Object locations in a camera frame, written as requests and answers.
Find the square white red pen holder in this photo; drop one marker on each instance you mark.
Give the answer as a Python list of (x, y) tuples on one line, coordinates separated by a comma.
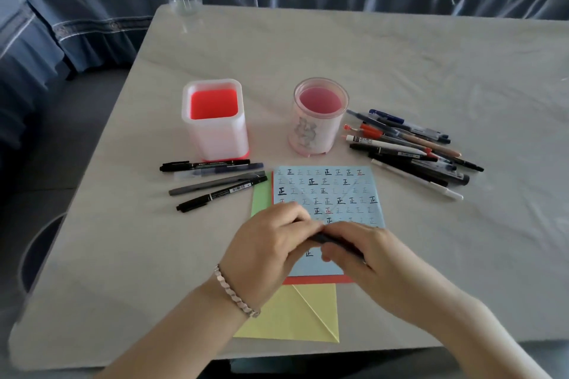
[(218, 139)]

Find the long grey pen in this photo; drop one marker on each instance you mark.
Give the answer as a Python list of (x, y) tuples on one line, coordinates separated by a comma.
[(213, 184)]

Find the pile of assorted pens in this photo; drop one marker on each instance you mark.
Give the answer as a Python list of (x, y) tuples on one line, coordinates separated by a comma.
[(400, 143)]

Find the yellow paper sheet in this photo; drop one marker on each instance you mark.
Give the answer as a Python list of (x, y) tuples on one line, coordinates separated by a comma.
[(280, 321)]

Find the dark navy gel pen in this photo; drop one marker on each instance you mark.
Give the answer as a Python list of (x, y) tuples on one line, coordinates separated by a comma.
[(222, 171)]

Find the person's left forearm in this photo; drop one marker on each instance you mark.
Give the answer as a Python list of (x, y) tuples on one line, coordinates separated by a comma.
[(178, 338)]

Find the round pink pen holder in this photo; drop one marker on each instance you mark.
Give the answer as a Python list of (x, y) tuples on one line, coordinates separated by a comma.
[(311, 134)]

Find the red paper sheet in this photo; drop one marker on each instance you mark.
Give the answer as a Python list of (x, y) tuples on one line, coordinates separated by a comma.
[(320, 279)]

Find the black marker with barcode label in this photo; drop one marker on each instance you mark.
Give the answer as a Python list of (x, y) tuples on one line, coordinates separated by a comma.
[(222, 193)]

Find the person's right hand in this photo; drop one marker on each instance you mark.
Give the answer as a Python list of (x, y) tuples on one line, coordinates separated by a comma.
[(391, 272)]

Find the blue paper with writing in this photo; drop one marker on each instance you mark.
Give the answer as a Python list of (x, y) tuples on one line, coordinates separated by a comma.
[(293, 187)]

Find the black marker pen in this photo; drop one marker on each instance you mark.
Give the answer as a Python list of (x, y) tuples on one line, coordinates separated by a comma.
[(209, 164)]

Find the translucent blue ballpoint pen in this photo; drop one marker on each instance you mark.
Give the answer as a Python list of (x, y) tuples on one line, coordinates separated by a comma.
[(331, 239)]

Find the green paper sheet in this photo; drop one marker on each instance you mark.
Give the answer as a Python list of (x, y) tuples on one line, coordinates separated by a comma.
[(262, 201)]

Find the person's left hand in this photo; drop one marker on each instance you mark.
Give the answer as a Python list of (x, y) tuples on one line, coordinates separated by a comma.
[(262, 254)]

